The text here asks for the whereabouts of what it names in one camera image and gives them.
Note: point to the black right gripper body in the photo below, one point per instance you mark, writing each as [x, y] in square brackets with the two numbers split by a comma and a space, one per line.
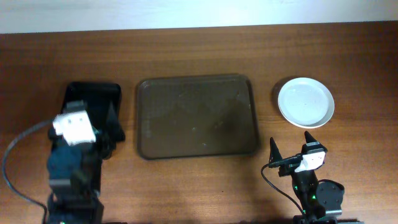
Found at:
[294, 165]

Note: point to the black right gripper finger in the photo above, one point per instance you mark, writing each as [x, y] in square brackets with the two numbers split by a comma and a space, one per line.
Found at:
[309, 138]
[275, 155]

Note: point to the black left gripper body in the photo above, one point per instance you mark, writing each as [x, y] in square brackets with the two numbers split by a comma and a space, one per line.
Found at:
[101, 137]

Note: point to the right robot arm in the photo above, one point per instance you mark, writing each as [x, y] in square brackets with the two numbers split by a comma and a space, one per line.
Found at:
[319, 201]

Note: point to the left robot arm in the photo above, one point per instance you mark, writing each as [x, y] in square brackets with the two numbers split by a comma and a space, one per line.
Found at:
[75, 181]

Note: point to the black tray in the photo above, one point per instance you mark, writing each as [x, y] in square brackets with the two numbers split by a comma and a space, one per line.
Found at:
[97, 95]

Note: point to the brown serving tray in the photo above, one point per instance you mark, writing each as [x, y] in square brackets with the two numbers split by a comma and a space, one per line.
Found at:
[197, 116]

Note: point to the light blue-grey plate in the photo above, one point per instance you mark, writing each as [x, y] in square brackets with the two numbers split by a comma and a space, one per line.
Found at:
[305, 103]

